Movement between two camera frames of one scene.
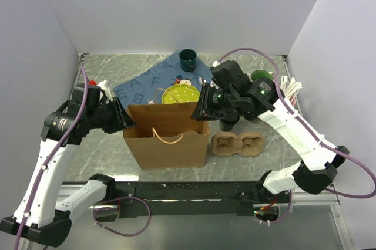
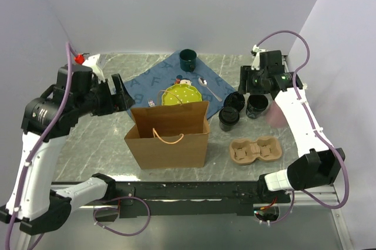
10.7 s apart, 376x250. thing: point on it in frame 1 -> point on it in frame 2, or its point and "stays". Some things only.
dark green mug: (187, 58) stays
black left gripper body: (108, 120) -> (104, 102)
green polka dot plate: (180, 93) stays
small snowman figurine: (180, 80) stays
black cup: (230, 118) stays
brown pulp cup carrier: (227, 144) -> (244, 152)
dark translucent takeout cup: (225, 127) stays
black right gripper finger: (200, 112) -> (245, 71)
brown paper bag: (165, 135) stays
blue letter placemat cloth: (147, 85) stays
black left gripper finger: (125, 119) -> (124, 99)
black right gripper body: (219, 100) -> (257, 87)
